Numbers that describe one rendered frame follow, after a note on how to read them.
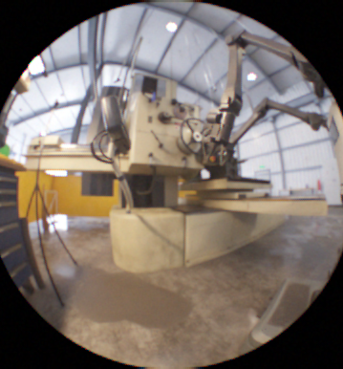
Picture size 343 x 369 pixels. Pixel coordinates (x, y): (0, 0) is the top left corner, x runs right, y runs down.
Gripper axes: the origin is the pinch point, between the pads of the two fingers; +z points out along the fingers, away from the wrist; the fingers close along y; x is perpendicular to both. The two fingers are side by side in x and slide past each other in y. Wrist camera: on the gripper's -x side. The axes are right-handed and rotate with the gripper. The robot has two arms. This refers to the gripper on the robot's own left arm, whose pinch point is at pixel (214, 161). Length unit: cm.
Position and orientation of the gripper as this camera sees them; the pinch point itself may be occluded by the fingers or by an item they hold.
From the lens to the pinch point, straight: 52.2
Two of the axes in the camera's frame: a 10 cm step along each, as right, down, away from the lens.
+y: -8.5, -0.4, -5.2
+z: -2.6, 8.9, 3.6
